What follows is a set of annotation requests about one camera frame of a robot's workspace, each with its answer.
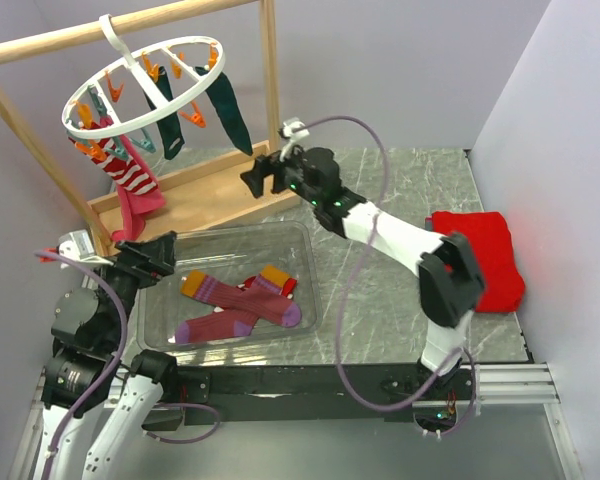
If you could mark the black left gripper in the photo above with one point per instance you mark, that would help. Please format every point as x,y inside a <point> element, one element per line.
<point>147,259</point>

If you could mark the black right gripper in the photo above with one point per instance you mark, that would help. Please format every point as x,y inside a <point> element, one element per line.
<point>270,165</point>

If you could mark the red white striped sock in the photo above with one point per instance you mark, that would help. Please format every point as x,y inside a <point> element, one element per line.
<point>119,160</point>
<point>285,289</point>

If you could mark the dark teal sock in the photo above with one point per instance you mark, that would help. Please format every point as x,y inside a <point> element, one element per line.
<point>222,97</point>
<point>169,127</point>

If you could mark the purple sock with orange cuff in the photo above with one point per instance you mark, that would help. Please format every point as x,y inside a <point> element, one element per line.
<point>261,302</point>

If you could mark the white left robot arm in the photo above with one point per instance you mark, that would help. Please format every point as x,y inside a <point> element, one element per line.
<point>90,332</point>

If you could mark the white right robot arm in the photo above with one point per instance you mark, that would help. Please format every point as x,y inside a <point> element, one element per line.
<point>451,283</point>

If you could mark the white round sock hanger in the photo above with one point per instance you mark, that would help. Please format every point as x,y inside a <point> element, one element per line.
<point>133,63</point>

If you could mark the wooden drying rack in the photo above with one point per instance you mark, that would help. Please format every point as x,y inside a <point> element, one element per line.
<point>199,197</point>

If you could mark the pink sock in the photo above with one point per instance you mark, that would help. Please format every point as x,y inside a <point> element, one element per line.
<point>134,209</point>

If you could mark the clear plastic bin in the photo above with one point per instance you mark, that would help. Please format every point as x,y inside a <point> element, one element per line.
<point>231,255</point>

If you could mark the folded red cloth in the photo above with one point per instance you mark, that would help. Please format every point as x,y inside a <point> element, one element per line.
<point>491,241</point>

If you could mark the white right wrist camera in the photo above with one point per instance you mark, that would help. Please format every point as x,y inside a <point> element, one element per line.
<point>293,132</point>

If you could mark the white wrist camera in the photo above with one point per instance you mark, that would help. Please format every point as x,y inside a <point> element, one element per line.
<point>293,132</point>
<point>77,246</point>

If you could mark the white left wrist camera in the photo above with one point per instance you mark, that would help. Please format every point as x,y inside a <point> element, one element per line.
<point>77,246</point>

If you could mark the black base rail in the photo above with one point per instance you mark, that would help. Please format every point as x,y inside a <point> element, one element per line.
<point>316,392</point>

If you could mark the aluminium frame rail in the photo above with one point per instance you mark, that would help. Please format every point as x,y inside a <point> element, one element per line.
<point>516,384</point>

